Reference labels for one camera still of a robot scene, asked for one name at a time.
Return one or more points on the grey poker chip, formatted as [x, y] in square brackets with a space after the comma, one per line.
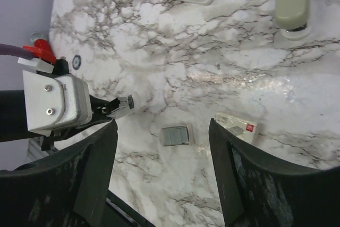
[76, 62]

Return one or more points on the red handled tool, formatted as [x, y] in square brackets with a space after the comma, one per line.
[42, 47]

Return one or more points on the light blue stapler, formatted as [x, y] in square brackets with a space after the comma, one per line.
[122, 106]

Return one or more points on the staple box sleeve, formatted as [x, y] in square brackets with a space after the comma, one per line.
[245, 129]

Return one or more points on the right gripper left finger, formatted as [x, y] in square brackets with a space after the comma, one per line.
[67, 188]

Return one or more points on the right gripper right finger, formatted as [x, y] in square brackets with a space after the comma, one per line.
[258, 189]

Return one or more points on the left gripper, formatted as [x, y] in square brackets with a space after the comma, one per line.
[13, 114]

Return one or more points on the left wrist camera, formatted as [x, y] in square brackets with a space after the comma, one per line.
[53, 103]

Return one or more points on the beige green stapler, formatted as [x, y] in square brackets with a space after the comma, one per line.
[292, 17]

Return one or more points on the staple tray with staples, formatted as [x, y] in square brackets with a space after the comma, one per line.
[180, 134]

